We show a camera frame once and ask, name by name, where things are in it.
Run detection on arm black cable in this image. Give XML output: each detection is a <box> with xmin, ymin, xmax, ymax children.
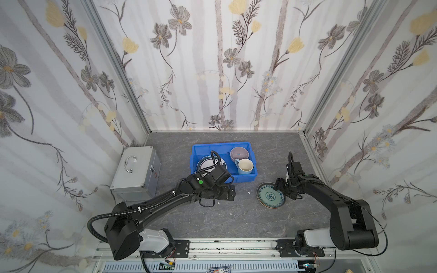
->
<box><xmin>86</xmin><ymin>149</ymin><xmax>236</xmax><ymax>273</ymax></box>
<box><xmin>287</xmin><ymin>151</ymin><xmax>389</xmax><ymax>273</ymax></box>

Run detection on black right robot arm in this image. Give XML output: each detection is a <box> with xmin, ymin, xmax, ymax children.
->
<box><xmin>274</xmin><ymin>162</ymin><xmax>379</xmax><ymax>250</ymax></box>

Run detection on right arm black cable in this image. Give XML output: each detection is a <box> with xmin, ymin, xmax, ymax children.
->
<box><xmin>287</xmin><ymin>151</ymin><xmax>389</xmax><ymax>273</ymax></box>

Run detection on aluminium mounting rail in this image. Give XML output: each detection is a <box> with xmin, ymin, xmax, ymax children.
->
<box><xmin>90</xmin><ymin>238</ymin><xmax>379</xmax><ymax>273</ymax></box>

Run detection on cream mug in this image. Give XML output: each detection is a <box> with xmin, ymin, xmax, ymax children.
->
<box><xmin>234</xmin><ymin>159</ymin><xmax>254</xmax><ymax>175</ymax></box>

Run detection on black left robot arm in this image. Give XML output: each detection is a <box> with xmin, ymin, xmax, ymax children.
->
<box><xmin>104</xmin><ymin>165</ymin><xmax>236</xmax><ymax>260</ymax></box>

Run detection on green patterned plate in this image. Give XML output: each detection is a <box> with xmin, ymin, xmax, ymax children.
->
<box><xmin>257</xmin><ymin>183</ymin><xmax>285</xmax><ymax>209</ymax></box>

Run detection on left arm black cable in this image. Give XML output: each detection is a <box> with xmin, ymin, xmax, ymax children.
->
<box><xmin>86</xmin><ymin>149</ymin><xmax>236</xmax><ymax>273</ymax></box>

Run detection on blue plastic bin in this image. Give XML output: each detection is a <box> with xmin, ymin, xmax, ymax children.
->
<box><xmin>190</xmin><ymin>142</ymin><xmax>258</xmax><ymax>183</ymax></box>

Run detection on silver aluminium case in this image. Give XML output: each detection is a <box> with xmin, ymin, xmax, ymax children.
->
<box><xmin>110</xmin><ymin>146</ymin><xmax>161</xmax><ymax>202</ymax></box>

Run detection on purple bowl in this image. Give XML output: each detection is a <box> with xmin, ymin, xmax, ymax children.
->
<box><xmin>230</xmin><ymin>147</ymin><xmax>249</xmax><ymax>162</ymax></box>

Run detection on striped rim white plate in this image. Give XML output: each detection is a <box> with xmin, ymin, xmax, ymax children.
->
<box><xmin>196</xmin><ymin>155</ymin><xmax>227</xmax><ymax>172</ymax></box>

